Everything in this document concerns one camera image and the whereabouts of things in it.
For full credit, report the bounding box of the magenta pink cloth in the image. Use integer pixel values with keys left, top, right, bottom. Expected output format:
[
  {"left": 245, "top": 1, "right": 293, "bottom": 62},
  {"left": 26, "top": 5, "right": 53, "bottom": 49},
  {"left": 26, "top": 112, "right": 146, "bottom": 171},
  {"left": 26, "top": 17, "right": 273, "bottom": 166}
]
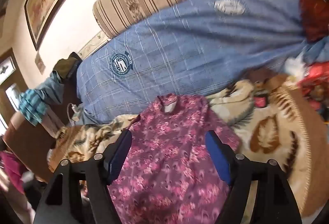
[{"left": 1, "top": 151, "right": 27, "bottom": 194}]

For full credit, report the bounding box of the blue plaid quilt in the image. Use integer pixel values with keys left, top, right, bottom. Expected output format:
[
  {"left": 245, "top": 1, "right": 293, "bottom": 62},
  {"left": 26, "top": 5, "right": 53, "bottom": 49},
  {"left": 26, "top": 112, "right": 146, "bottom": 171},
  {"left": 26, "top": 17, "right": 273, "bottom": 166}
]
[{"left": 76, "top": 0, "right": 328, "bottom": 124}]

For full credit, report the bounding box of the red labelled canister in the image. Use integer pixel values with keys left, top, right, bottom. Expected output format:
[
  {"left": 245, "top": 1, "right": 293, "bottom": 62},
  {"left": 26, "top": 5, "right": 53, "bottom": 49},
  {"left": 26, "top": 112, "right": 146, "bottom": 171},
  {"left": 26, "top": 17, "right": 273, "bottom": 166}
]
[{"left": 253, "top": 95, "right": 268, "bottom": 108}]

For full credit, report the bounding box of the white charger cable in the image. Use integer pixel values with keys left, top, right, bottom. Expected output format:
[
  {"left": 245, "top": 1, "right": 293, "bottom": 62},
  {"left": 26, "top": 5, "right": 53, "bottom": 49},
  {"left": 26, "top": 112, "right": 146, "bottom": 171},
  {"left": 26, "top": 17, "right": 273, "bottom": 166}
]
[{"left": 66, "top": 102, "right": 81, "bottom": 126}]

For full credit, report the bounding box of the purple floral garment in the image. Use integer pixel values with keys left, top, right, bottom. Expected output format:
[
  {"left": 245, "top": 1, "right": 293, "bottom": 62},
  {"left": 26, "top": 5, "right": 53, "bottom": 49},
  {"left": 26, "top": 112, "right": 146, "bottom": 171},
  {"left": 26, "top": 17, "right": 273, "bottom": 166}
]
[{"left": 109, "top": 94, "right": 240, "bottom": 223}]

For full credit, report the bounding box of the brown wooden bedside furniture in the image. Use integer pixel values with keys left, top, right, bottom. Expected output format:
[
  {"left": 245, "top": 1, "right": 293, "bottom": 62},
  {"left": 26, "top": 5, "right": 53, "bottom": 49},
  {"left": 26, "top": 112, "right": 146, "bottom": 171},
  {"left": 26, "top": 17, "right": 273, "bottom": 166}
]
[{"left": 2, "top": 80, "right": 80, "bottom": 184}]

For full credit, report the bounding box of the beige leaf-pattern fleece blanket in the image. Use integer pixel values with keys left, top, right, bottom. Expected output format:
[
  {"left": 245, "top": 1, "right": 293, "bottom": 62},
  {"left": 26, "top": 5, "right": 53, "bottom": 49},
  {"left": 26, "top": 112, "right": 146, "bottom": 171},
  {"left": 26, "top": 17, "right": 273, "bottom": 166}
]
[{"left": 48, "top": 75, "right": 328, "bottom": 217}]

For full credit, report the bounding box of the teal plaid hanging cloth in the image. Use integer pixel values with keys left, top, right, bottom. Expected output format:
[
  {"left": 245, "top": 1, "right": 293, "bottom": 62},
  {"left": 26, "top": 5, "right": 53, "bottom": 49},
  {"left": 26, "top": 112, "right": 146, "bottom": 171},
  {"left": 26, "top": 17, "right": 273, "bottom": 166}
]
[{"left": 18, "top": 70, "right": 64, "bottom": 126}]

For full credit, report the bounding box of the red plastic bag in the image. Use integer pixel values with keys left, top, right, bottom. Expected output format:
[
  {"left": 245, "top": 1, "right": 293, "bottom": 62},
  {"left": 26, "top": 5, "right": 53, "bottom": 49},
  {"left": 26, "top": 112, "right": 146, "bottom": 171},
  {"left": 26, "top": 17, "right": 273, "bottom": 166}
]
[{"left": 299, "top": 61, "right": 328, "bottom": 113}]

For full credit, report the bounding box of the dark red cloth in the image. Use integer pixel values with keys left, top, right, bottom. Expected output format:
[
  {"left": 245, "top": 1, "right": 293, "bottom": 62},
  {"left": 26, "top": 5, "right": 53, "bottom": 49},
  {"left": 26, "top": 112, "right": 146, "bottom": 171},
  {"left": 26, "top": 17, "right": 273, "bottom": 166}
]
[{"left": 299, "top": 0, "right": 329, "bottom": 42}]

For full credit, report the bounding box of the olive green cloth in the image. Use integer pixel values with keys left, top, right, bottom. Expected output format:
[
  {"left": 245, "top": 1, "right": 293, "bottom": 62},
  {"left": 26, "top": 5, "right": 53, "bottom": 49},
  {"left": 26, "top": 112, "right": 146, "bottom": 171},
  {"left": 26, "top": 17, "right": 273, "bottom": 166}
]
[{"left": 53, "top": 57, "right": 80, "bottom": 79}]

